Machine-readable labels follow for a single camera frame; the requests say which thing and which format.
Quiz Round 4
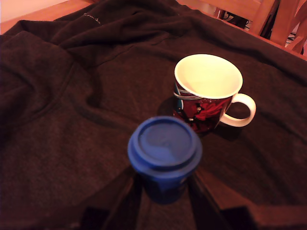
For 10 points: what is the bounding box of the blue coffee capsule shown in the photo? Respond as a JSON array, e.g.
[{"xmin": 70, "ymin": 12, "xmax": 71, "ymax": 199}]
[{"xmin": 127, "ymin": 115, "xmax": 203, "ymax": 205}]

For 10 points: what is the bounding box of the dark brown cloth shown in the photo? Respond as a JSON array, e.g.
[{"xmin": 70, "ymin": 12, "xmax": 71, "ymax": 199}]
[{"xmin": 0, "ymin": 0, "xmax": 307, "ymax": 230}]

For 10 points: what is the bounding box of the wooden chair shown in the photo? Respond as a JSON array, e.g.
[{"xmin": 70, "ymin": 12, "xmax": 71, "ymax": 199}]
[{"xmin": 177, "ymin": 0, "xmax": 307, "ymax": 56}]

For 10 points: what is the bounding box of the red mug with white handle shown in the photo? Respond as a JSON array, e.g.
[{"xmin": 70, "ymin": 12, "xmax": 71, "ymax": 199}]
[{"xmin": 173, "ymin": 54, "xmax": 257, "ymax": 134}]

